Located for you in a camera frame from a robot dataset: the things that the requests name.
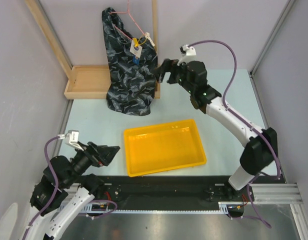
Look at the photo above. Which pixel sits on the grey slotted cable duct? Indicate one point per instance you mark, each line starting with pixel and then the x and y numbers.
pixel 222 209

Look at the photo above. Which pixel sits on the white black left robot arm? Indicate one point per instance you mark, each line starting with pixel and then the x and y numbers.
pixel 64 190

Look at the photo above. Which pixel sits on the pink wire hanger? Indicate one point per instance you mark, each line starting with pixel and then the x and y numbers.
pixel 128 13

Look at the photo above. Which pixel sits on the yellow plastic tray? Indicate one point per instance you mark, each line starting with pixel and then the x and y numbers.
pixel 163 147

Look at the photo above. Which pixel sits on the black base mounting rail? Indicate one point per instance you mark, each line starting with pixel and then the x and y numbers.
pixel 177 193

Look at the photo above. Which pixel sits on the white blue paper tags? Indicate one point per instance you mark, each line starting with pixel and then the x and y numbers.
pixel 136 51

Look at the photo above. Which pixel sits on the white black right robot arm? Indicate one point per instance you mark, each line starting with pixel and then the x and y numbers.
pixel 260 145

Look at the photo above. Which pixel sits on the wooden hanging rack frame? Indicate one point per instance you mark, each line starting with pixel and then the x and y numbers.
pixel 74 31

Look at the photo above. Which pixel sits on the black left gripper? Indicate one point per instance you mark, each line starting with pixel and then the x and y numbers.
pixel 99 155

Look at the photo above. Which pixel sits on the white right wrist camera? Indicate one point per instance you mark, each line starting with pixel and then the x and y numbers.
pixel 188 54

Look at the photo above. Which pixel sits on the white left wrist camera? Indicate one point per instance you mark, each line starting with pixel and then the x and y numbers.
pixel 71 138

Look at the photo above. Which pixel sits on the aluminium frame profile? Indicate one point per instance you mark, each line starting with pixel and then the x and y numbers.
pixel 284 194

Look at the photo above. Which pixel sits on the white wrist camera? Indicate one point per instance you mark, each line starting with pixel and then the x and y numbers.
pixel 71 138
pixel 188 54

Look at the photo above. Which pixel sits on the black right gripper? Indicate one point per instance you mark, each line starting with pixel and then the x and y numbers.
pixel 160 72

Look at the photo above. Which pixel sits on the dark patterned shorts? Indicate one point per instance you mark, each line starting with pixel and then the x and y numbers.
pixel 132 87

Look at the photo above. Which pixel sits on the yellow plastic tag loop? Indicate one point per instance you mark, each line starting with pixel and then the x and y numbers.
pixel 138 42

